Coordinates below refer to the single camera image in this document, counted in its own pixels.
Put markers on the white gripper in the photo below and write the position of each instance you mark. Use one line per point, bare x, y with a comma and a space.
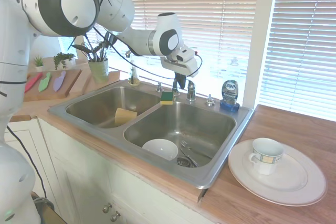
183, 68

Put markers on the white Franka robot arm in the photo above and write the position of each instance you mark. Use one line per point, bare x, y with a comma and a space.
65, 16

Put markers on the yellow green scrub sponge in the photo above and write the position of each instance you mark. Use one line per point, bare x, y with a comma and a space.
167, 98

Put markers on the chrome sink soap dispenser cap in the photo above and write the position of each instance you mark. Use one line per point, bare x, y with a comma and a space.
159, 87

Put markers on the stainless steel double sink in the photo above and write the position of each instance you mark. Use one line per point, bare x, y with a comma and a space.
183, 127

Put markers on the clear soap bottle with brush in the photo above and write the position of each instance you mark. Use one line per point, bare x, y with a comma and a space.
134, 77

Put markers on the Dawn dish soap bottle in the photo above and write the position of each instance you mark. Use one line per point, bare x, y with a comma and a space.
229, 95

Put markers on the wide white window blind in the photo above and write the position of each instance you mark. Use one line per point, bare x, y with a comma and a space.
210, 19

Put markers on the white ceramic bowl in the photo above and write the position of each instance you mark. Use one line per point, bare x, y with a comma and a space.
160, 148

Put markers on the sink drain strainer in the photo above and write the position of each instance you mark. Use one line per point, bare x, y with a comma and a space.
185, 162

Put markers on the green pot with dark plant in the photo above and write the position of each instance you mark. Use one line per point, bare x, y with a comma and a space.
98, 69

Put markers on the white patterned teacup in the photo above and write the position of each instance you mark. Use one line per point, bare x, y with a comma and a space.
266, 155

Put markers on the trailing plant in white pot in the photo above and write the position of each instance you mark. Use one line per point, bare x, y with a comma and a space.
64, 60

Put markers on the purple plastic knife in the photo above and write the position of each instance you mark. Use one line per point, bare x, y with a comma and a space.
59, 82

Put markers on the narrow white window blind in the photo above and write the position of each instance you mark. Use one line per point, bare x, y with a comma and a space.
302, 45

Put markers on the wooden cutting board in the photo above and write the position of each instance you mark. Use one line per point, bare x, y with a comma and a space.
52, 94

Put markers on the green plastic knife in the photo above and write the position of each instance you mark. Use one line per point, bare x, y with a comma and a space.
44, 82

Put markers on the white kitchen cabinet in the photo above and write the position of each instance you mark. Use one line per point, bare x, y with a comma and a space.
78, 171

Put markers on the small succulent in white pot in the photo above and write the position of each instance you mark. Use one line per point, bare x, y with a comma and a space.
39, 62

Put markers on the metal cabinet knob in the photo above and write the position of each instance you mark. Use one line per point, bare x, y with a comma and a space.
107, 207
115, 216

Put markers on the red plastic knife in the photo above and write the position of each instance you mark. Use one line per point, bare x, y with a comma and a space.
32, 82

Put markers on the large white dinner plate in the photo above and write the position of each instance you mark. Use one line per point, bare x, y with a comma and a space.
288, 184

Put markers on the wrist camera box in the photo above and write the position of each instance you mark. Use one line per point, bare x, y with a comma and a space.
185, 53

